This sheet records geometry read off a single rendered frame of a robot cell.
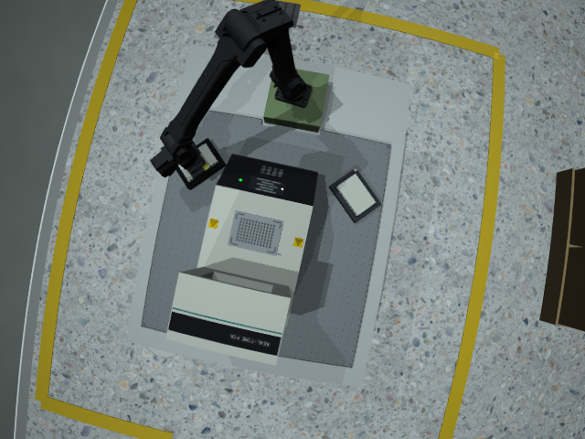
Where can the white thermal cycler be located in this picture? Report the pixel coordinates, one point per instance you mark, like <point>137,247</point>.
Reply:
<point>251,255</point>

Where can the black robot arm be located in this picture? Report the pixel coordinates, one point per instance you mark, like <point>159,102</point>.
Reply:
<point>243,38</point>

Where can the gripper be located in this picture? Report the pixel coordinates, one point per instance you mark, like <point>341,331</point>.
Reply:
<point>200,165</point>

